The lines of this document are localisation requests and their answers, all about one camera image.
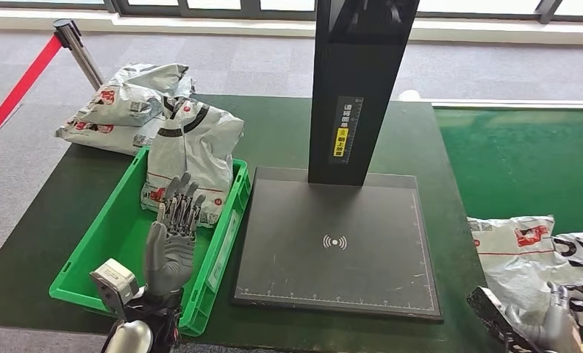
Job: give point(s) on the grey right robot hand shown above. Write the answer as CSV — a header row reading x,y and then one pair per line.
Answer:
x,y
554,326

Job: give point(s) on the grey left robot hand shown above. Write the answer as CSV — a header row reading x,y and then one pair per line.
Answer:
x,y
169,258

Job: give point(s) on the white parcel red logo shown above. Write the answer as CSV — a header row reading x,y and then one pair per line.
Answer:
x,y
515,263

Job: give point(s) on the grey parcel black print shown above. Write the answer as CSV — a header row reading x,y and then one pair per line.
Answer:
x,y
198,146

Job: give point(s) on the flat grey parcel bag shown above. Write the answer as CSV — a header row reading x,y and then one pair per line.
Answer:
x,y
111,139

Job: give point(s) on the black inbound scanner machine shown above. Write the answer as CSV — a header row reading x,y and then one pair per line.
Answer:
x,y
320,219

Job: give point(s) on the crumpled grey parcel bag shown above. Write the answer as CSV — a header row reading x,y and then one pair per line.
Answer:
x,y
130,92

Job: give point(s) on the red barrier belt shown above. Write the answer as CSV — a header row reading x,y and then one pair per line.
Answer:
x,y
18,87

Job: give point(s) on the green plastic crate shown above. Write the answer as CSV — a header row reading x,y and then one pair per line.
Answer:
x,y
120,243

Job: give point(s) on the yellow black scanner label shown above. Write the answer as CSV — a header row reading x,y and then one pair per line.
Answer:
x,y
342,141

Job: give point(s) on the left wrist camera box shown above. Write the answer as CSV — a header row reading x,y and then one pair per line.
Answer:
x,y
116,285

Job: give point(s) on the silver stanchion post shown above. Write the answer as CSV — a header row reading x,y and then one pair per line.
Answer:
x,y
79,53

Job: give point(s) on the white conveyor side rail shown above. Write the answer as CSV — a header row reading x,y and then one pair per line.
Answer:
x,y
515,103

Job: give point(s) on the dark window frame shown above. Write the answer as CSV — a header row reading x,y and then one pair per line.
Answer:
x,y
150,7

